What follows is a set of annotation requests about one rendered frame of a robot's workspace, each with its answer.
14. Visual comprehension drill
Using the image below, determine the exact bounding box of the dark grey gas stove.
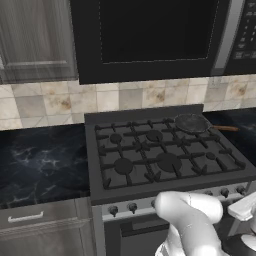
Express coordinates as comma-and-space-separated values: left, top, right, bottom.
83, 103, 256, 256

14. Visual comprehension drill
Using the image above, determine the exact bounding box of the silver microwave handle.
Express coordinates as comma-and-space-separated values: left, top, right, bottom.
210, 0, 247, 77

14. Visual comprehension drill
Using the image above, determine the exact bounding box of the grey drawer front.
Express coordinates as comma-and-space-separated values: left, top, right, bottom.
0, 198, 92, 232

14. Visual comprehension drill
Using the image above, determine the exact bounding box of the black oven door handle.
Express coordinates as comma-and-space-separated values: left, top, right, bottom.
120, 221, 171, 238

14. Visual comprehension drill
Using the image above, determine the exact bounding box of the dark oven door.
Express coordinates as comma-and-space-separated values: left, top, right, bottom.
103, 213, 178, 256

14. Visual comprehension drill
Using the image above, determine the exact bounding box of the black frying pan, wooden handle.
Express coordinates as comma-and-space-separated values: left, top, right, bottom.
173, 113, 241, 135

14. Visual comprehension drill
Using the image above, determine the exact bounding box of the white drawer handle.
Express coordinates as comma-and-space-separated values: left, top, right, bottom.
7, 211, 45, 224

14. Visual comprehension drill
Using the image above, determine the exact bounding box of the grey base cupboard door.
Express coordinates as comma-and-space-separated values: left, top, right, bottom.
0, 223, 96, 256

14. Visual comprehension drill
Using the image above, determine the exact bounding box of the black microwave oven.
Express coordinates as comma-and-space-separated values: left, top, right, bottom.
69, 0, 256, 85

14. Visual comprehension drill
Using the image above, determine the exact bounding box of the grey wooden cupboard door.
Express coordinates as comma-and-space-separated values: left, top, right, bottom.
0, 0, 80, 85

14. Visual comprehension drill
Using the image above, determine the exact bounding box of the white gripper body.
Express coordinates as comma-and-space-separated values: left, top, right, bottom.
227, 192, 256, 222

